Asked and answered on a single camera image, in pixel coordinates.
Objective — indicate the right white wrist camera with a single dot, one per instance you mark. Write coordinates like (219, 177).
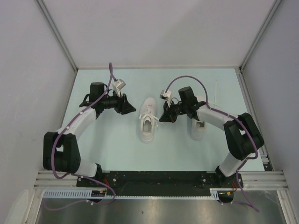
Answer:
(167, 96)

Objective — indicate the corner metal post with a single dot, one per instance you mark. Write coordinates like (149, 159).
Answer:
(265, 24)
(56, 33)

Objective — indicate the left corner metal post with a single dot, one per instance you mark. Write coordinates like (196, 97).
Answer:
(56, 33)

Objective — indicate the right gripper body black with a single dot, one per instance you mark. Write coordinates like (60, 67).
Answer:
(177, 108)

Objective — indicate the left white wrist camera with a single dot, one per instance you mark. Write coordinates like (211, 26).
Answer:
(117, 86)

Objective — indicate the white sneaker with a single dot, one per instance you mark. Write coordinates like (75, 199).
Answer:
(148, 120)
(198, 127)

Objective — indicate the aluminium rail frame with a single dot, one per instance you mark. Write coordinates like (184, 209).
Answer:
(252, 180)

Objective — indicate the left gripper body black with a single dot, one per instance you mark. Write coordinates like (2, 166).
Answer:
(120, 107)

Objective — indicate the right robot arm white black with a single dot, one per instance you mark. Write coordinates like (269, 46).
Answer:
(242, 135)

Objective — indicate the white cable duct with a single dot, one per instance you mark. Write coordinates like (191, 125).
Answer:
(100, 194)

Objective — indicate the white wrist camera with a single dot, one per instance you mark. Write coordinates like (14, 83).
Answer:
(117, 86)
(167, 96)

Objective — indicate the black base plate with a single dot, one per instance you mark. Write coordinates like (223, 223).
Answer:
(168, 183)

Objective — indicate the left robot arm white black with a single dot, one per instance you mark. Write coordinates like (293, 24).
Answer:
(60, 148)

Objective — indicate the right corner metal post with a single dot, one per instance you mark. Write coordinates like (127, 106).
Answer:
(265, 24)

